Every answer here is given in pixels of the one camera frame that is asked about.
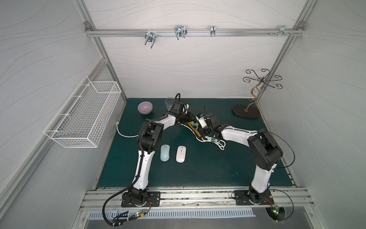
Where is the white wireless mouse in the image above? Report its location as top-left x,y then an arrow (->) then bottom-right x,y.
176,146 -> 186,163

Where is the light blue wireless mouse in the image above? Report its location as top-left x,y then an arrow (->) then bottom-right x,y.
160,144 -> 170,162

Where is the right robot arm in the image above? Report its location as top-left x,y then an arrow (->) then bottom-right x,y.
195,113 -> 283,205

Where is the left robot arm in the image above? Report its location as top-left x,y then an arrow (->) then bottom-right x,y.
102,93 -> 192,227

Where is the clear glass cup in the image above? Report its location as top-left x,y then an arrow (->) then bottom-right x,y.
165,97 -> 175,112

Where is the orange power strip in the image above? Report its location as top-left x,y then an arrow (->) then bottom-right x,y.
187,121 -> 201,137

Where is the mint green charger plug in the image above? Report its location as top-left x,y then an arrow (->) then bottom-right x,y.
192,120 -> 201,128

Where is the pink bowl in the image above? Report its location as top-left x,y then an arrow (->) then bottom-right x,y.
137,101 -> 153,115

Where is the brown metal jewelry stand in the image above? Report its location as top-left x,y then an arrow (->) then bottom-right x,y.
232,69 -> 283,118

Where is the metal u-bolt hook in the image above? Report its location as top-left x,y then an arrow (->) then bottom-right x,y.
144,30 -> 156,49

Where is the metal clamp hook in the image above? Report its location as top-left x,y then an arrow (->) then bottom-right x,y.
174,25 -> 187,40

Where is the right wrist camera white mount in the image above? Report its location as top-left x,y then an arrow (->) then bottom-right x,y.
196,113 -> 207,128

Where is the white power strip cable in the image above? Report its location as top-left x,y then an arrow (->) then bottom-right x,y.
115,121 -> 226,151

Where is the small metal ring hook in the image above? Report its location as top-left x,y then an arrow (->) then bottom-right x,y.
210,25 -> 216,37

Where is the white wire basket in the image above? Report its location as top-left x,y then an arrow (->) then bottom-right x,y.
43,76 -> 121,148

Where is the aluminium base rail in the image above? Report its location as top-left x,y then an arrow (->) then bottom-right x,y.
80,187 -> 314,210

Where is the right metal bracket hook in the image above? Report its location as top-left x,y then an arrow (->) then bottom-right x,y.
269,26 -> 294,37

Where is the aluminium crossbar rail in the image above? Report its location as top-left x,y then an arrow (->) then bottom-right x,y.
85,28 -> 306,37

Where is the white vented cable duct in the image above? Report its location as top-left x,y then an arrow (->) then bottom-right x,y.
87,208 -> 256,221

